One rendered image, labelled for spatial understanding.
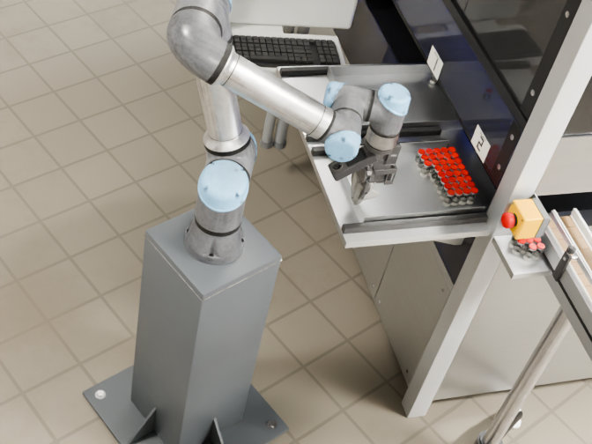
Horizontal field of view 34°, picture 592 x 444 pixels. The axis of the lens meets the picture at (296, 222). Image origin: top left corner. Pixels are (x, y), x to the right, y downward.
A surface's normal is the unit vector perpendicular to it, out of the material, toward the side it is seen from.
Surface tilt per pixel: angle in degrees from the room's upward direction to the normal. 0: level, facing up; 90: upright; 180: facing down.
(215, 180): 8
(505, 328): 90
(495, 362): 90
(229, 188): 8
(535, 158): 90
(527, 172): 90
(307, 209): 0
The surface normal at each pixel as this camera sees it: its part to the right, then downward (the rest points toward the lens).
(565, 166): 0.25, 0.73
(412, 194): 0.17, -0.69
